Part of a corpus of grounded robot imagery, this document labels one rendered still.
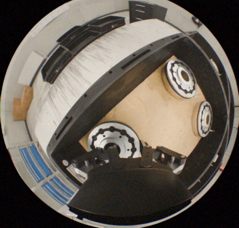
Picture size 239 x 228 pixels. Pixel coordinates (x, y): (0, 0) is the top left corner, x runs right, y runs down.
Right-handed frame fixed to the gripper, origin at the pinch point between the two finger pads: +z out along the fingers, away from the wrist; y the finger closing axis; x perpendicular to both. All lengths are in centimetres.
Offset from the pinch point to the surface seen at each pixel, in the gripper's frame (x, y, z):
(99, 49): 38.8, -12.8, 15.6
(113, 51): 35.5, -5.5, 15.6
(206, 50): 42, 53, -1
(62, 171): -2.8, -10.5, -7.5
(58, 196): -142, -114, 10
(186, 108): 7.1, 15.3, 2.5
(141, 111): 6.7, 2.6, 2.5
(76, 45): 95, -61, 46
